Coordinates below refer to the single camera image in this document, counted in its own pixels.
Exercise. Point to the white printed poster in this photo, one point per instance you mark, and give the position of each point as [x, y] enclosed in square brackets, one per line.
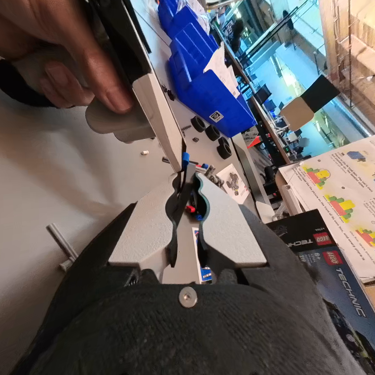
[337, 190]

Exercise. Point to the person's left hand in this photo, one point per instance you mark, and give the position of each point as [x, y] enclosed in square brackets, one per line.
[58, 23]

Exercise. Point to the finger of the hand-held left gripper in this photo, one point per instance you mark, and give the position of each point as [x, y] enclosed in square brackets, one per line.
[158, 111]

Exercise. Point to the white buggy picture booklet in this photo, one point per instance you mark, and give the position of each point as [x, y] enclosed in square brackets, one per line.
[234, 184]

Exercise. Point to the black office chair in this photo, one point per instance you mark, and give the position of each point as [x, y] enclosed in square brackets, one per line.
[271, 178]

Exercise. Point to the black toy set box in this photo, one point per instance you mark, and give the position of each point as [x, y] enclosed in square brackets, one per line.
[337, 263]

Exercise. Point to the toy buggy chassis assembly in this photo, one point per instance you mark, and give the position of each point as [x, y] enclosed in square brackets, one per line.
[212, 173]

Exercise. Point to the blue and pink sticker sheet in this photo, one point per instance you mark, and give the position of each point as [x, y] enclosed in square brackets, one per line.
[195, 243]

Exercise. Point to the blue storage bin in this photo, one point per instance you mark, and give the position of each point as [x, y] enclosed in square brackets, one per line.
[178, 14]
[216, 99]
[193, 49]

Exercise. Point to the black plastic bracket piece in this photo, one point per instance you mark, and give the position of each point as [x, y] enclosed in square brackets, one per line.
[168, 92]

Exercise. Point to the light grey plastic axle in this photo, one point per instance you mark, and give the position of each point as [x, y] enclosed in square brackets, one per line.
[60, 238]

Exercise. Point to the blue plastic connector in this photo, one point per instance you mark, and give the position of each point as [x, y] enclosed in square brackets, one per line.
[185, 158]

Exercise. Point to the white paper sheets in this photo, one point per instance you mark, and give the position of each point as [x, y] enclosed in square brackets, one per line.
[222, 67]

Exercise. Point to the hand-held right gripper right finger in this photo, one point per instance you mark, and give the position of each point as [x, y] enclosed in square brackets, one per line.
[231, 234]

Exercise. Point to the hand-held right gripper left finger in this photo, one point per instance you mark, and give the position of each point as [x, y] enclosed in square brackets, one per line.
[140, 234]

